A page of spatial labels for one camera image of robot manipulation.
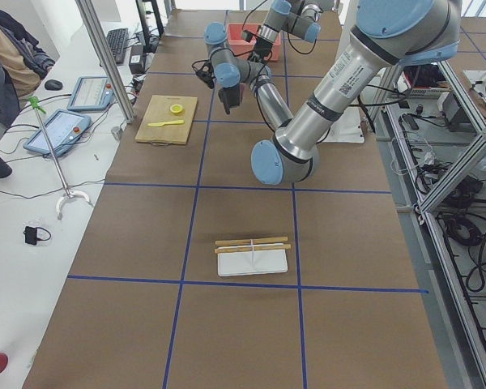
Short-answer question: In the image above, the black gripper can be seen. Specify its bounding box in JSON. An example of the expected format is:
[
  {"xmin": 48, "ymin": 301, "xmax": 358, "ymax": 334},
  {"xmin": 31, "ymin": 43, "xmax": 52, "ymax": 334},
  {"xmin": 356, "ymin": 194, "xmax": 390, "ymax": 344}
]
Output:
[
  {"xmin": 218, "ymin": 83, "xmax": 244, "ymax": 114},
  {"xmin": 252, "ymin": 36, "xmax": 273, "ymax": 62}
]

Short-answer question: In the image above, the black keyboard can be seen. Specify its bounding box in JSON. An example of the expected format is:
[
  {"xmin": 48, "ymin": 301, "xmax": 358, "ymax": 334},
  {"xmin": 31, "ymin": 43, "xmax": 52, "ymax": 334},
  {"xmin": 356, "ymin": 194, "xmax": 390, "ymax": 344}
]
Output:
[{"xmin": 106, "ymin": 28, "xmax": 129, "ymax": 64}]

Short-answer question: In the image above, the yellow lemon slice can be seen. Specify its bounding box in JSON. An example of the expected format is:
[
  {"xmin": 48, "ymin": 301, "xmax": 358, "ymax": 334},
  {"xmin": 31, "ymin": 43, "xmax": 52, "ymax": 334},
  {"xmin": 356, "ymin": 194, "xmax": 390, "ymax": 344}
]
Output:
[{"xmin": 169, "ymin": 104, "xmax": 184, "ymax": 114}]

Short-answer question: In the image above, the small black strap device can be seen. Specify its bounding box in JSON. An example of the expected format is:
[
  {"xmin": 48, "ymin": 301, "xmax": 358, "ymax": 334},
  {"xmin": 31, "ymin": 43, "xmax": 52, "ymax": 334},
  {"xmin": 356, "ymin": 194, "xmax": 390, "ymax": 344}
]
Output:
[{"xmin": 23, "ymin": 225, "xmax": 52, "ymax": 246}]

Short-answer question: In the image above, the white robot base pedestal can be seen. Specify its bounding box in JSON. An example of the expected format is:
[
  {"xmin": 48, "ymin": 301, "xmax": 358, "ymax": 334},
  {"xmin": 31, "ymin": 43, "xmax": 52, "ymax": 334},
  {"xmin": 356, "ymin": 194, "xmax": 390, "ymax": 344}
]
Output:
[{"xmin": 323, "ymin": 107, "xmax": 365, "ymax": 143}]

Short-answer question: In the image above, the blue teach pendant near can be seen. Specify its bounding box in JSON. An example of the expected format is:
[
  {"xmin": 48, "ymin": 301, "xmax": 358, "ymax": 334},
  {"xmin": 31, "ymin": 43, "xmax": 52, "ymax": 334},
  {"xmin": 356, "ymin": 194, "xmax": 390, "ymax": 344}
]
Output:
[{"xmin": 23, "ymin": 109, "xmax": 92, "ymax": 157}]

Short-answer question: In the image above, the bamboo cutting board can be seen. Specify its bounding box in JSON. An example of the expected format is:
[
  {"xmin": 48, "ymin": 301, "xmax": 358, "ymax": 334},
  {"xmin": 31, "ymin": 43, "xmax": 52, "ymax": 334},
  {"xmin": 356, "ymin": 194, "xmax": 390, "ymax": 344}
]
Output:
[{"xmin": 135, "ymin": 95, "xmax": 198, "ymax": 145}]

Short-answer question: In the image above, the black power adapter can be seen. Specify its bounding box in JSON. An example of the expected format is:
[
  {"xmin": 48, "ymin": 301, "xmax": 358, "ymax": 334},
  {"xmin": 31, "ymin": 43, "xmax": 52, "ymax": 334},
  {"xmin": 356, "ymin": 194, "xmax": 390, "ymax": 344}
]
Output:
[{"xmin": 129, "ymin": 45, "xmax": 146, "ymax": 75}]

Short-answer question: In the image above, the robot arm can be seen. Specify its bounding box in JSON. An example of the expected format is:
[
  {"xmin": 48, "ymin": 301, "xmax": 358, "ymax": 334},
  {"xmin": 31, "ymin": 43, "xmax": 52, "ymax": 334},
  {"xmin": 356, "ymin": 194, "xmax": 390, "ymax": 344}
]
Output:
[
  {"xmin": 204, "ymin": 1, "xmax": 462, "ymax": 185},
  {"xmin": 248, "ymin": 0, "xmax": 339, "ymax": 63}
]

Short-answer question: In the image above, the wooden rod near tray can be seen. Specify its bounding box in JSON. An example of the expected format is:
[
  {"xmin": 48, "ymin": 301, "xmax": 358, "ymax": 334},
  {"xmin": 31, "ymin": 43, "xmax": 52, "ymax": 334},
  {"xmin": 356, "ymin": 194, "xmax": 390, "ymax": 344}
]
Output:
[{"xmin": 214, "ymin": 244, "xmax": 292, "ymax": 254}]

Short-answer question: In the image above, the blue teach pendant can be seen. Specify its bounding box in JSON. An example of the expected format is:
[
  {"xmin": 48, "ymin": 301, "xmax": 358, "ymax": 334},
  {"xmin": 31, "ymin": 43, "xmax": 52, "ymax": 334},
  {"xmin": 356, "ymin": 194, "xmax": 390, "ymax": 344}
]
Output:
[
  {"xmin": 67, "ymin": 76, "xmax": 113, "ymax": 112},
  {"xmin": 23, "ymin": 109, "xmax": 92, "ymax": 157}
]

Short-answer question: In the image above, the white rectangular tray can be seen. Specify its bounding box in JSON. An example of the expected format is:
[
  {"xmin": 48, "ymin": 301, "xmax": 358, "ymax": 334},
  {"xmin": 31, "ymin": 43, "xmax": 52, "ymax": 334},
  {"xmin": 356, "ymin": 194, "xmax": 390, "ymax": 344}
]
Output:
[{"xmin": 218, "ymin": 250, "xmax": 288, "ymax": 277}]

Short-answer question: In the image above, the pink plastic bin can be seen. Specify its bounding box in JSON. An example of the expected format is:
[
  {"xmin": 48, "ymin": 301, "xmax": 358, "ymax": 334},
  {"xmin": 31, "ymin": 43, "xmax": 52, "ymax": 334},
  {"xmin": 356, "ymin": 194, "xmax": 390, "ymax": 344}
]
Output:
[{"xmin": 227, "ymin": 23, "xmax": 283, "ymax": 62}]

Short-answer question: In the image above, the blue teach pendant far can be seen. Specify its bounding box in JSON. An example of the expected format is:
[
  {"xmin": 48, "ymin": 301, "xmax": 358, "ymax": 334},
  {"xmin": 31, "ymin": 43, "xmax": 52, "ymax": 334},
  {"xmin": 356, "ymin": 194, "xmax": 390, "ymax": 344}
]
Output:
[{"xmin": 67, "ymin": 76, "xmax": 113, "ymax": 112}]

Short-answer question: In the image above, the black computer mouse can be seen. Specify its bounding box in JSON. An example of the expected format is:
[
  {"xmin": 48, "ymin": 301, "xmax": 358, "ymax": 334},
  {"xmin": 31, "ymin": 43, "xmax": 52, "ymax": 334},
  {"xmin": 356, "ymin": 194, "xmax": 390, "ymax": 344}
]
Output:
[{"xmin": 44, "ymin": 79, "xmax": 63, "ymax": 91}]

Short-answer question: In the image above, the seated person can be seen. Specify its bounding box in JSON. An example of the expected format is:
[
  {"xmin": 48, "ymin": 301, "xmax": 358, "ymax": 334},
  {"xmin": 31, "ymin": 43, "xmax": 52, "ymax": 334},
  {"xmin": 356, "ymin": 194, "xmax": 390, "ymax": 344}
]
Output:
[{"xmin": 0, "ymin": 10, "xmax": 55, "ymax": 127}]

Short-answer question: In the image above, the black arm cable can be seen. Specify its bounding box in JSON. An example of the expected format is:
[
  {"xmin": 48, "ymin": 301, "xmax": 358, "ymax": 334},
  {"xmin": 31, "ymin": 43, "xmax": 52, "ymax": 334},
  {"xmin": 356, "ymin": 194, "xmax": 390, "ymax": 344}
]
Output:
[{"xmin": 241, "ymin": 0, "xmax": 276, "ymax": 33}]

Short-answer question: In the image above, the metal stand with green clip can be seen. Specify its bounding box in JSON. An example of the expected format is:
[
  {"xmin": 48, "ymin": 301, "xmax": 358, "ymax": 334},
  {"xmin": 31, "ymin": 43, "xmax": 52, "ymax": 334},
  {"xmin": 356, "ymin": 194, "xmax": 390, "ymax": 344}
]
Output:
[{"xmin": 28, "ymin": 96, "xmax": 93, "ymax": 220}]

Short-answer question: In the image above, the aluminium frame post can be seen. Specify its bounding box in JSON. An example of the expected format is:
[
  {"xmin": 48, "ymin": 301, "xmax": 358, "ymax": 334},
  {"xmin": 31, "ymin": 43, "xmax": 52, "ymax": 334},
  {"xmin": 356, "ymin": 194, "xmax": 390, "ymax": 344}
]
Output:
[{"xmin": 75, "ymin": 0, "xmax": 135, "ymax": 124}]

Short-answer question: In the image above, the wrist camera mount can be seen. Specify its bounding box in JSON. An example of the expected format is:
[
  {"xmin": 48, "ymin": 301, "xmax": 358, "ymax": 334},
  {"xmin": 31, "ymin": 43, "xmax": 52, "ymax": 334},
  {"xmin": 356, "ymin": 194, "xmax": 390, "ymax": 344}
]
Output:
[
  {"xmin": 241, "ymin": 29, "xmax": 257, "ymax": 43},
  {"xmin": 191, "ymin": 59, "xmax": 215, "ymax": 89}
]

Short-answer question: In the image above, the yellow plastic knife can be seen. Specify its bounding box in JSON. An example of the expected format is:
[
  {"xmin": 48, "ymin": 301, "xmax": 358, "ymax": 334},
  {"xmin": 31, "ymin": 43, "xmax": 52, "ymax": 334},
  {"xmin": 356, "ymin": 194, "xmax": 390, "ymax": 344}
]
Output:
[{"xmin": 147, "ymin": 119, "xmax": 185, "ymax": 128}]

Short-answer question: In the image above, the white rod holder clip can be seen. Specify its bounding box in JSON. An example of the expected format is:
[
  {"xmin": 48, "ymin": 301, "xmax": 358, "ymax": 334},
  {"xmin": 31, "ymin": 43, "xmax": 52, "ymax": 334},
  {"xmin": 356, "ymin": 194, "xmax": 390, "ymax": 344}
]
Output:
[{"xmin": 250, "ymin": 239, "xmax": 262, "ymax": 268}]

